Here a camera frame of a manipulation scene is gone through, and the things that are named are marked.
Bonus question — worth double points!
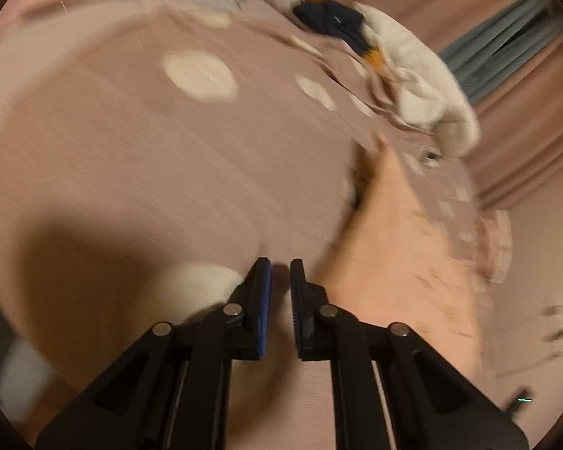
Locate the peach cartoon print shirt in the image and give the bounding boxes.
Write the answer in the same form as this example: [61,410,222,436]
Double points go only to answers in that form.
[315,137,482,379]

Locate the folded cream garment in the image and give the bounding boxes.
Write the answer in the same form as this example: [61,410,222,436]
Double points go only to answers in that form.
[491,210,513,284]

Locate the pink curtain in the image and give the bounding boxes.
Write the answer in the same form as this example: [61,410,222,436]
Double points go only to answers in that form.
[340,0,563,208]

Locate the brown polka dot blanket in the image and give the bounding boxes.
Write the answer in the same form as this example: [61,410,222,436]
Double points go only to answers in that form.
[0,0,494,450]

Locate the white fluffy garment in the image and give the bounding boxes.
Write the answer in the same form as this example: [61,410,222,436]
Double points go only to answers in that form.
[354,2,481,158]

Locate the teal curtain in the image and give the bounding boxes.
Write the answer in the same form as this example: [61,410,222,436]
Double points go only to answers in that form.
[439,0,563,106]

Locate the navy blue garment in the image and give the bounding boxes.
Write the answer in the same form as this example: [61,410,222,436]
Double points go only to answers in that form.
[293,0,371,57]

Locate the white wall socket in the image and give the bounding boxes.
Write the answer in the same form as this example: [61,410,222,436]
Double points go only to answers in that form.
[541,295,563,362]

